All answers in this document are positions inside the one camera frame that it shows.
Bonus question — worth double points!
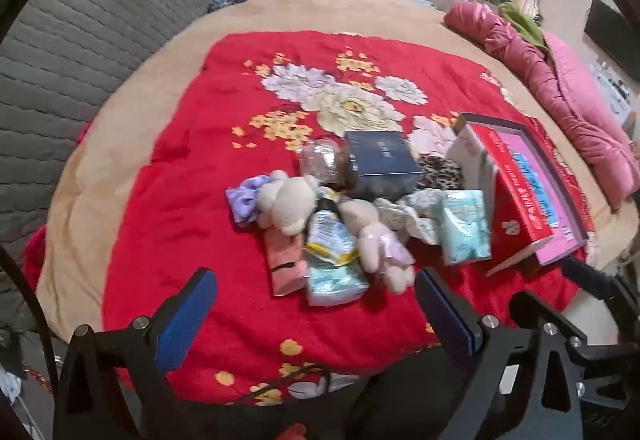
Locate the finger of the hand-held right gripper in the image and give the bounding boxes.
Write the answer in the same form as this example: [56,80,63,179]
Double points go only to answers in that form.
[562,257,640,316]
[510,291,623,408]

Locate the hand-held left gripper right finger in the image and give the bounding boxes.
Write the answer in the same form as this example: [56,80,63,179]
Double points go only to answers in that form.
[414,267,583,440]

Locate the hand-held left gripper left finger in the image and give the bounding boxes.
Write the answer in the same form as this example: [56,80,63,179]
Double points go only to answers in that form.
[52,267,221,440]

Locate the light blue tissue packet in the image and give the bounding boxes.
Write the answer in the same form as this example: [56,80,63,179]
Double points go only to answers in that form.
[439,190,493,266]
[305,255,371,307]

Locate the white floral scrunchie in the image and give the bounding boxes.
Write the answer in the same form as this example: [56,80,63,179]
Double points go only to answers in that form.
[375,190,443,243]

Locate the pink bunny plush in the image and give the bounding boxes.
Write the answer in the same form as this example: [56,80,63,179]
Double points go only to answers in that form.
[340,200,416,295]

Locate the pink packet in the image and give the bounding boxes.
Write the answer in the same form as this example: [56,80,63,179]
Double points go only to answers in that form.
[264,227,310,297]

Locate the purple scrunchie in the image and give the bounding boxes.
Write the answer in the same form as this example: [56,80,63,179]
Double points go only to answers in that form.
[225,174,273,227]

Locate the yellow white tube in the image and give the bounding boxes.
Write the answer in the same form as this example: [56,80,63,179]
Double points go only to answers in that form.
[305,187,358,266]

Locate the cream teddy bear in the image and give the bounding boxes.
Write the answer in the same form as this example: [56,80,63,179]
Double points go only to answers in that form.
[256,170,321,236]

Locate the dark framed pink tray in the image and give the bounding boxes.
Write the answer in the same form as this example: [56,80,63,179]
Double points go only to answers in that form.
[460,112,590,266]

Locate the leopard print scrunchie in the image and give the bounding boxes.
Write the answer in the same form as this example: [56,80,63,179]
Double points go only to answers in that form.
[415,155,466,193]

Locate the red floral blanket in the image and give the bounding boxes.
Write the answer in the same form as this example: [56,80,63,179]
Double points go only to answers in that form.
[22,31,598,406]

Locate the pink quilt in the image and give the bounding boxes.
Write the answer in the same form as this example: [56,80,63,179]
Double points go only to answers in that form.
[444,0,633,211]

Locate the blue box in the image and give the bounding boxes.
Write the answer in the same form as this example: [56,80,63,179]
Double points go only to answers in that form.
[345,130,423,201]

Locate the clear plastic bag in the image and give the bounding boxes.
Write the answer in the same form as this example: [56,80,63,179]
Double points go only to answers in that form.
[299,138,353,188]

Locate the green cloth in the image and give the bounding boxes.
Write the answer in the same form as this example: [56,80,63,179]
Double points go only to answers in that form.
[497,2,551,53]

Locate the grey quilted cover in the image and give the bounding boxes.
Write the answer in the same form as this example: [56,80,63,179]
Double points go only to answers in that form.
[0,0,228,346]

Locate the beige fleece blanket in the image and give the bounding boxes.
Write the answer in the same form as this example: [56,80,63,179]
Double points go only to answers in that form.
[36,0,640,366]

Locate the thin black cable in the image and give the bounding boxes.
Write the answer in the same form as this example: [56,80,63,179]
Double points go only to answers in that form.
[235,362,333,408]

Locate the thick black cable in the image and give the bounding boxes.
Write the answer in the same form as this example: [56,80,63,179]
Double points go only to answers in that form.
[0,245,66,440]

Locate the black wall television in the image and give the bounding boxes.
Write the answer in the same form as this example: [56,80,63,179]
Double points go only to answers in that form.
[585,0,640,81]

